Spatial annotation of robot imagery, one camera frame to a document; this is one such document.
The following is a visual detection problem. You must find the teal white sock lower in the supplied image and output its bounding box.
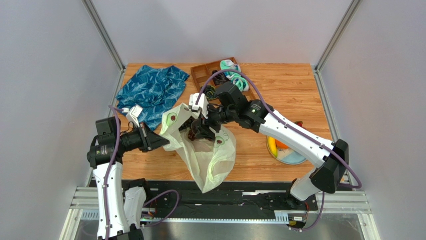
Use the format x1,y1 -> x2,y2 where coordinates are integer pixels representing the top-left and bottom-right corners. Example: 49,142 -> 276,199
231,75 -> 250,92

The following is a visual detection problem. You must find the black patterned rolled sock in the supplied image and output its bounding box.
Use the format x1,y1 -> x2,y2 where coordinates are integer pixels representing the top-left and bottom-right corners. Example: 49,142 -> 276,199
212,73 -> 229,87

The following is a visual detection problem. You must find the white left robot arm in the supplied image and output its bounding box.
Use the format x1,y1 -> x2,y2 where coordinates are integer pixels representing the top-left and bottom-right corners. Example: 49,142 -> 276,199
87,117 -> 170,240

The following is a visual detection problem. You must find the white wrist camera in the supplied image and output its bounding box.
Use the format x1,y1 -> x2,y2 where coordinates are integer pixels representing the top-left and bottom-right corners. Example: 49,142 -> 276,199
189,93 -> 209,119
122,104 -> 143,128

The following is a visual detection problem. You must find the fake orange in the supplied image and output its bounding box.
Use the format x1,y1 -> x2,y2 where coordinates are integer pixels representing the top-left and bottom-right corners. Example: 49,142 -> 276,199
275,140 -> 289,150

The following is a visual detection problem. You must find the fake yellow banana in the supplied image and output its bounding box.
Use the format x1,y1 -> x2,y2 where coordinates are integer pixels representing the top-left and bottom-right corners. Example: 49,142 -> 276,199
267,136 -> 278,159

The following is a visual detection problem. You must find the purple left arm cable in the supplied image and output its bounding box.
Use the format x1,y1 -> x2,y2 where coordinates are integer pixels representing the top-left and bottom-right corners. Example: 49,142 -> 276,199
102,105 -> 181,240

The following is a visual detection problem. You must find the teal white sock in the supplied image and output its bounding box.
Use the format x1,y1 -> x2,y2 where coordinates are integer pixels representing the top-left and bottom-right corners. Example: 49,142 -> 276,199
220,59 -> 241,80
231,75 -> 250,92

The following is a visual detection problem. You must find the fake red lychee bunch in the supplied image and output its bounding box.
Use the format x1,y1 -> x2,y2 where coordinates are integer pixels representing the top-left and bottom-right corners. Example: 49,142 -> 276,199
295,121 -> 304,128

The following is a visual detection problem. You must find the grey aluminium frame post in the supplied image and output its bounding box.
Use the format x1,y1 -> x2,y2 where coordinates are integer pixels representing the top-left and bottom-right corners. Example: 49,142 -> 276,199
82,0 -> 126,73

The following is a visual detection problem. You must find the translucent white plastic bag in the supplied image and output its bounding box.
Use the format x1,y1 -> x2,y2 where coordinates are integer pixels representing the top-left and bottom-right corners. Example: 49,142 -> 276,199
160,103 -> 237,194

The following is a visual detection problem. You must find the right aluminium frame post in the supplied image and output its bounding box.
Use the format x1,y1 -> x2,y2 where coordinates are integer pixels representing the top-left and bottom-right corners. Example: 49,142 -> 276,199
315,0 -> 363,73

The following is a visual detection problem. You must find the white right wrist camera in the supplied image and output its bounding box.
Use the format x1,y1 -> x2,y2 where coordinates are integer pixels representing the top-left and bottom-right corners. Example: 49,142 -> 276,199
189,93 -> 209,119

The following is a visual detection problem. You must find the teal white sock upper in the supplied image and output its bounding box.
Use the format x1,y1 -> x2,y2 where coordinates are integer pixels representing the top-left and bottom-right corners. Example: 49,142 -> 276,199
220,59 -> 241,80

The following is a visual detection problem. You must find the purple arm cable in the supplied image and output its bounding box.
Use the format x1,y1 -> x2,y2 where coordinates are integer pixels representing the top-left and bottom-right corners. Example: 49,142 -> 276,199
195,69 -> 363,232
102,105 -> 181,240

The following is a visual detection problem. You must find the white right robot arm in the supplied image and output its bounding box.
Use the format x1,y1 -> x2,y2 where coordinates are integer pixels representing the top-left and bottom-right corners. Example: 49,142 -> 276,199
189,82 -> 349,203

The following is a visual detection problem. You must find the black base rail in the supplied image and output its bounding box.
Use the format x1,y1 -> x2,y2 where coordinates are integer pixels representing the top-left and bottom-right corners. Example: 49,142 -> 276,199
107,179 -> 319,221

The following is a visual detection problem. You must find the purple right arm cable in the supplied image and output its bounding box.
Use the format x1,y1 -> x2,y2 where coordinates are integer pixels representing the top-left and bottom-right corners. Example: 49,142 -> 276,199
195,69 -> 363,232

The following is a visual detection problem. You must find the cream and blue plate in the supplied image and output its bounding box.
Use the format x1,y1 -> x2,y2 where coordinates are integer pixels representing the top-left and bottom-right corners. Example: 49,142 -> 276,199
266,136 -> 307,166

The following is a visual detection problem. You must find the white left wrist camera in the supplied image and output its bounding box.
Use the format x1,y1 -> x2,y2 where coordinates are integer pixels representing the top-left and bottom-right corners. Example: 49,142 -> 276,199
122,104 -> 143,128

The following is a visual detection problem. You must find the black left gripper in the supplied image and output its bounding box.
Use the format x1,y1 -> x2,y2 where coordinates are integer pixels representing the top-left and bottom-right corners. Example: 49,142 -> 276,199
115,121 -> 169,153

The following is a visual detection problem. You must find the wooden compartment tray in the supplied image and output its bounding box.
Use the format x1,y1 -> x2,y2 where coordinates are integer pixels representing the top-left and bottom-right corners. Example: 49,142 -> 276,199
191,57 -> 257,105

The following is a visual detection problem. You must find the fake dark grape bunch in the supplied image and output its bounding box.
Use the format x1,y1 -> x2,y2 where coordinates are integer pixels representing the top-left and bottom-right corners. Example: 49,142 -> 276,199
179,117 -> 198,141

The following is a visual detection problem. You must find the blue shark print cloth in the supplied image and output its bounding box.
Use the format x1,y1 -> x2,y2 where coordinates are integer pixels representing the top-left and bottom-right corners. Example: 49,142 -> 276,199
116,65 -> 190,130

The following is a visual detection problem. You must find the dark green leaf rolled sock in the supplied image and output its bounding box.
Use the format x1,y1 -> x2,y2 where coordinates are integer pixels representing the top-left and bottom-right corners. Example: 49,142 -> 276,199
203,85 -> 218,102

